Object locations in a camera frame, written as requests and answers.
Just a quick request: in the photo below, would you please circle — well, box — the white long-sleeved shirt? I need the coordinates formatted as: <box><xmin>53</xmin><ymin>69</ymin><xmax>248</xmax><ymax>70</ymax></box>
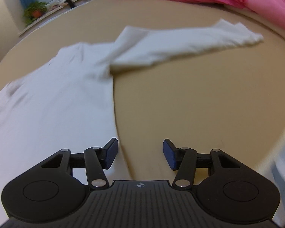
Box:
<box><xmin>0</xmin><ymin>18</ymin><xmax>264</xmax><ymax>222</ymax></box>

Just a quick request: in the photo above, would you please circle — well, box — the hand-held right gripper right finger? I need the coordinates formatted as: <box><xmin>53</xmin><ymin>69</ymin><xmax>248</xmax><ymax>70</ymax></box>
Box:
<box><xmin>163</xmin><ymin>138</ymin><xmax>244</xmax><ymax>191</ymax></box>

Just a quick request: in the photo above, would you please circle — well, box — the potted green plant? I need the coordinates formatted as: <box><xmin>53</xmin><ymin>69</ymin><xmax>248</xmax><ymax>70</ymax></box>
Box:
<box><xmin>22</xmin><ymin>1</ymin><xmax>48</xmax><ymax>28</ymax></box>

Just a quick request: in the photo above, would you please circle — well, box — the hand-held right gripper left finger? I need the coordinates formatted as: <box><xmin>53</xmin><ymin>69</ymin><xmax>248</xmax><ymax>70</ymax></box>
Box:
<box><xmin>39</xmin><ymin>138</ymin><xmax>119</xmax><ymax>192</ymax></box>

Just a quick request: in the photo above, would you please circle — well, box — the white windowsill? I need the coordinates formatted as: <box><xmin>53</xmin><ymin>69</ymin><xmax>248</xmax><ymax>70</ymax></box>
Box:
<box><xmin>19</xmin><ymin>0</ymin><xmax>105</xmax><ymax>37</ymax></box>

